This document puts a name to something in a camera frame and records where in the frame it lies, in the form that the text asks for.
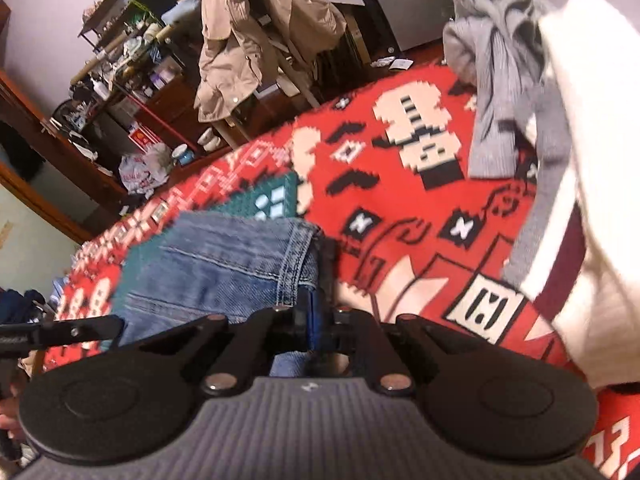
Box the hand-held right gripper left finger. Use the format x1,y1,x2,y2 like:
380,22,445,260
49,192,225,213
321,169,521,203
125,292,317,396

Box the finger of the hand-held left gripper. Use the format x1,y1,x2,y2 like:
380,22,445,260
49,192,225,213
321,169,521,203
39,315,125,349

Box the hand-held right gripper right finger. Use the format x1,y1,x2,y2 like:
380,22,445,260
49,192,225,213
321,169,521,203
315,304,502,397

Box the blue denim shorts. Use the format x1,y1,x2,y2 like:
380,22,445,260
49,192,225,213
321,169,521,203
102,209,321,379

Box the pile of dark clothes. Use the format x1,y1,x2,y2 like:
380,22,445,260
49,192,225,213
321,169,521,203
0,287,46,326

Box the green cutting mat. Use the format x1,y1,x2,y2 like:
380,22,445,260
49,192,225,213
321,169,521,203
122,169,301,281

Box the red patterned blanket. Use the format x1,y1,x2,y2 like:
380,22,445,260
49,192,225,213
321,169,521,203
42,62,640,480

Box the white printed plastic bag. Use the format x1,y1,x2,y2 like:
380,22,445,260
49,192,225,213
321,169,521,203
118,142,174,196

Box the red carton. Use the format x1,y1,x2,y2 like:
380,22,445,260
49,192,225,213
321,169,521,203
127,127,159,154

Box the white bowl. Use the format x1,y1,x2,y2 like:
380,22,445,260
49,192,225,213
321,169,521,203
197,127,224,152

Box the wooden drawer cabinet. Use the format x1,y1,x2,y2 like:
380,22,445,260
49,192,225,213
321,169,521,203
112,74,236,156

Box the pale wooden chair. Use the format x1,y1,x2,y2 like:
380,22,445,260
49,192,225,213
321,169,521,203
209,0,321,146

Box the white paper packets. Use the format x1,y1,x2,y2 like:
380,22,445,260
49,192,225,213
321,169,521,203
369,54,414,71

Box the beige jacket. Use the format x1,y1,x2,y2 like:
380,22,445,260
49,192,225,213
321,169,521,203
193,0,348,124

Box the white knit sweater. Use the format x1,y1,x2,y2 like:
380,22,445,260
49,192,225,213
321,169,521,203
502,0,640,392

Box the grey knit garment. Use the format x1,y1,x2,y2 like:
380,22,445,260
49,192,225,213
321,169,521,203
442,0,574,286

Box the wooden door frame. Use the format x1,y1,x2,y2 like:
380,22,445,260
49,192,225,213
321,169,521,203
0,0,121,246

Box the cluttered wall shelf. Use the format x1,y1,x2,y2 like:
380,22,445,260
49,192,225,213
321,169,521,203
69,0,201,126

